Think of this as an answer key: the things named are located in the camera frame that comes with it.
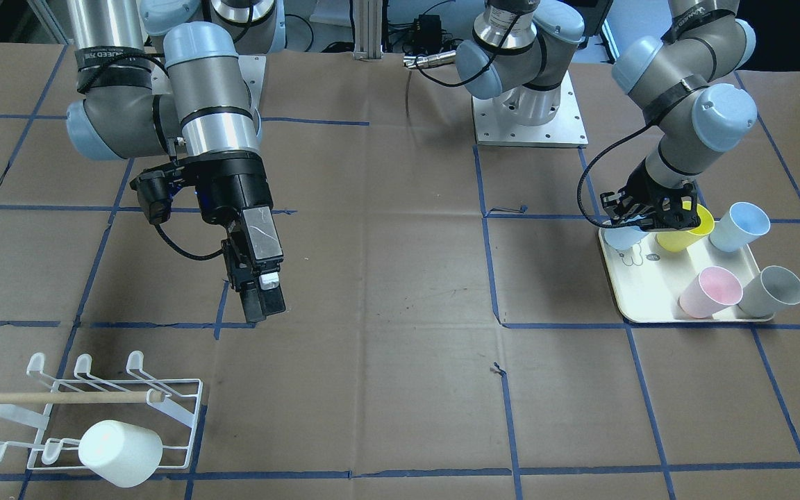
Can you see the yellow plastic cup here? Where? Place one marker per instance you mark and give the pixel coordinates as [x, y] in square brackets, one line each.
[677, 241]

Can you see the white wire cup rack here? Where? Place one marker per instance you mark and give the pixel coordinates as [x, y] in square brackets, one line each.
[61, 412]

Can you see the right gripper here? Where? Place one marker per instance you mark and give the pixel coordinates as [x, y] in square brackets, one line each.
[233, 185]

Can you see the cream serving tray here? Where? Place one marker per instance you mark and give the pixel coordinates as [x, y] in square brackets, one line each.
[647, 280]

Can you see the grey plastic cup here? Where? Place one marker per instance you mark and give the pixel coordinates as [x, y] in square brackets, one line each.
[775, 288]

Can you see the light blue cup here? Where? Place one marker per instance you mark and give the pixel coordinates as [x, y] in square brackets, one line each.
[741, 225]
[623, 238]

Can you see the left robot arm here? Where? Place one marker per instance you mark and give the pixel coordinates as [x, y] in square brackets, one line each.
[518, 57]

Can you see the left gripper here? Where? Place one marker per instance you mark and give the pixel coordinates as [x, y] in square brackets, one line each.
[646, 182]

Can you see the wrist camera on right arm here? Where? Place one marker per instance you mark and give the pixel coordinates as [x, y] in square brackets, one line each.
[155, 189]

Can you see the white plastic cup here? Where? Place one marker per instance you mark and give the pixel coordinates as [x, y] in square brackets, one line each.
[124, 454]

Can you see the pink plastic cup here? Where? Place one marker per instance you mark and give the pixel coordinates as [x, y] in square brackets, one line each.
[715, 288]

